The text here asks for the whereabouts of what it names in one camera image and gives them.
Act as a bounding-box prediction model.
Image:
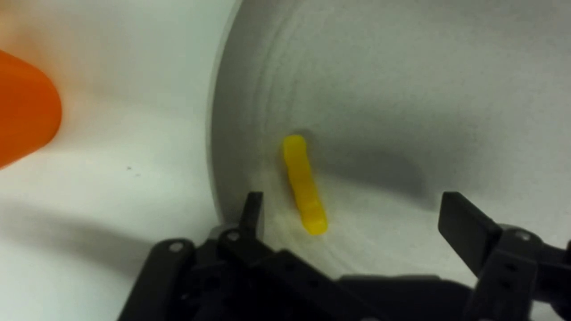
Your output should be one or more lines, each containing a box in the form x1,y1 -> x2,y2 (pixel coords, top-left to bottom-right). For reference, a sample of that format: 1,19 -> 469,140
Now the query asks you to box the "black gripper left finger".
117,192 -> 381,321

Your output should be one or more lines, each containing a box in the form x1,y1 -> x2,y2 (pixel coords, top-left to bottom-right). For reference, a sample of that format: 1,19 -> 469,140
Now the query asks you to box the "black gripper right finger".
437,192 -> 571,321

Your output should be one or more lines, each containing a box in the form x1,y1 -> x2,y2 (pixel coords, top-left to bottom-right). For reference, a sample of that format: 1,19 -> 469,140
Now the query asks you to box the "yellow toy fry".
280,135 -> 330,238

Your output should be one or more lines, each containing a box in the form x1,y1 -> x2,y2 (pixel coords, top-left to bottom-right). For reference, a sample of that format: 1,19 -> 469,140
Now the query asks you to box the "orange plastic cup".
0,51 -> 64,170

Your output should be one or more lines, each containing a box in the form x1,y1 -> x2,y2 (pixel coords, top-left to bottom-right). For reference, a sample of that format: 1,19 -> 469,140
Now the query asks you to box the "beige round plate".
205,0 -> 571,300

